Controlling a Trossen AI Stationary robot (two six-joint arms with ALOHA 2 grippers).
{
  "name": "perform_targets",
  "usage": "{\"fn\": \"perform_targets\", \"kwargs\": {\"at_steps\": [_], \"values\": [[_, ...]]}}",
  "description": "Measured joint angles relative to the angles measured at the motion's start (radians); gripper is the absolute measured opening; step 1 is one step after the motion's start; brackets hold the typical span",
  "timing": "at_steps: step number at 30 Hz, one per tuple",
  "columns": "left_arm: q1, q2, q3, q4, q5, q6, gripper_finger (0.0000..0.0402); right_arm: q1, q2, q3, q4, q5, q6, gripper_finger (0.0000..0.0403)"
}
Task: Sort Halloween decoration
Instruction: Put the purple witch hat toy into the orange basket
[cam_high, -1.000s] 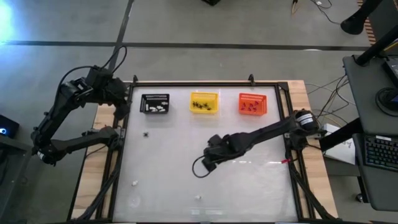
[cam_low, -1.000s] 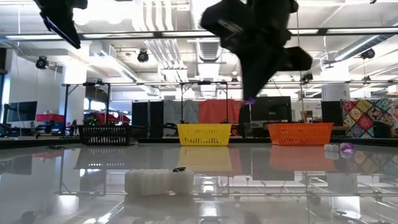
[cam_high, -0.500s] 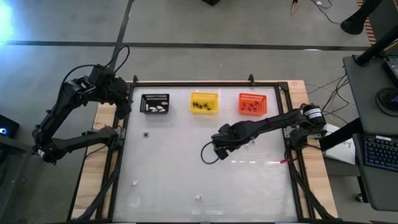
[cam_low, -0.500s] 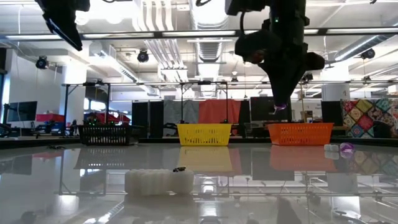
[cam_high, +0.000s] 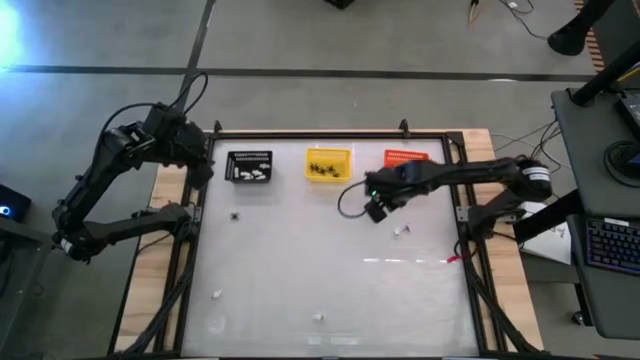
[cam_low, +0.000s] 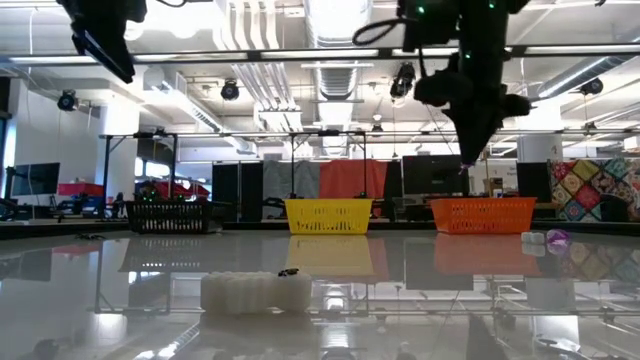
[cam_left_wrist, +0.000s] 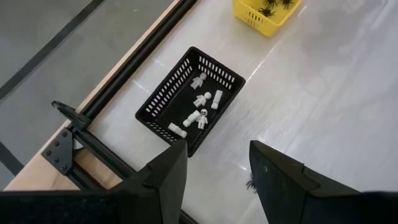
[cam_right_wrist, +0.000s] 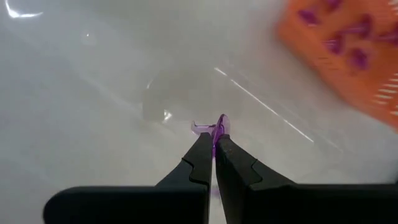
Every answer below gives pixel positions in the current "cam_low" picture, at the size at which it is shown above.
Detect black partition panel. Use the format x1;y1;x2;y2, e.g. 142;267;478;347
240;162;264;223
211;162;240;223

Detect orange plastic basket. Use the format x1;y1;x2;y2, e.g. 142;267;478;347
429;197;537;235

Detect black plastic basket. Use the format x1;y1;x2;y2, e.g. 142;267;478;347
124;200;224;235

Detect large black monitor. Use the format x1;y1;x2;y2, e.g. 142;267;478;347
402;154;470;197

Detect orange hanging cloth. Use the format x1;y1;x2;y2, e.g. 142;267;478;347
319;159;389;217

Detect white ceiling pipes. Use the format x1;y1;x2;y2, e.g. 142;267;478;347
214;0;306;134

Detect black background rig frame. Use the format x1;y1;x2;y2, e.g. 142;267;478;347
287;128;369;201
98;128;179;220

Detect yellow plastic basket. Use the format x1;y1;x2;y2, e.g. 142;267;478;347
284;198;375;235

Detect thin diagonal cable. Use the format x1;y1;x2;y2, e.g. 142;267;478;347
424;104;455;155

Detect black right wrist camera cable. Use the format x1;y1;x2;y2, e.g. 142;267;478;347
352;17;407;47

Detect thin hanging cable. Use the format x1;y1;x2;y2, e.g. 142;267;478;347
480;149;490;201

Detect colourful patchwork quilt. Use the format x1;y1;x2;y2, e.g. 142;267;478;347
549;158;640;224

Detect black aluminium table frame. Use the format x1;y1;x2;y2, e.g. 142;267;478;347
0;217;640;237

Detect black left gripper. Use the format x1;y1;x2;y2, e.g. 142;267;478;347
57;0;149;85

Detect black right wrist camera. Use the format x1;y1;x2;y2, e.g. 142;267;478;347
399;0;461;52

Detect white rectangular air duct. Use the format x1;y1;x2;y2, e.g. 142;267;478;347
142;67;256;154

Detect black wall monitor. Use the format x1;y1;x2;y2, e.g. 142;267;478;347
10;162;61;197

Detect grey hanging cloth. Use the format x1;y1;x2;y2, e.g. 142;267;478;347
262;159;321;219

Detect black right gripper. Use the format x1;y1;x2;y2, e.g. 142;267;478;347
413;0;531;167

